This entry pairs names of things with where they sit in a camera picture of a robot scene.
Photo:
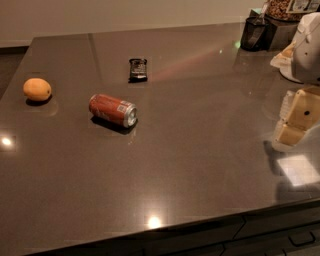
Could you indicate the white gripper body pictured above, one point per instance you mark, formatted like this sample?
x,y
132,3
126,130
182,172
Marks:
x,y
308,55

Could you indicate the black mesh pen cup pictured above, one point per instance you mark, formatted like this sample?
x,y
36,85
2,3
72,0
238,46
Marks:
x,y
253,34

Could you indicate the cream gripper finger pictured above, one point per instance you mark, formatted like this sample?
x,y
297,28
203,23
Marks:
x,y
284,57
299,112

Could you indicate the red coke can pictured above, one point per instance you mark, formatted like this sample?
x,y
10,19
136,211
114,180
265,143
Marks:
x,y
114,110

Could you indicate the black snack packet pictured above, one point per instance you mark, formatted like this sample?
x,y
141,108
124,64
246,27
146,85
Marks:
x,y
138,70

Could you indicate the orange fruit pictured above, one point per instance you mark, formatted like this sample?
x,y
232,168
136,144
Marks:
x,y
37,89

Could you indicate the dark cabinet drawer with handle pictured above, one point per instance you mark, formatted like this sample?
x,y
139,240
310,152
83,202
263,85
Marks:
x,y
281,243

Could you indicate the dark box on counter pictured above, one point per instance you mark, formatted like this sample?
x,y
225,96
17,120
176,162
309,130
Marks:
x,y
277,34

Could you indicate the jar of nuts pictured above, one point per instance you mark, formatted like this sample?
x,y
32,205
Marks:
x,y
277,9

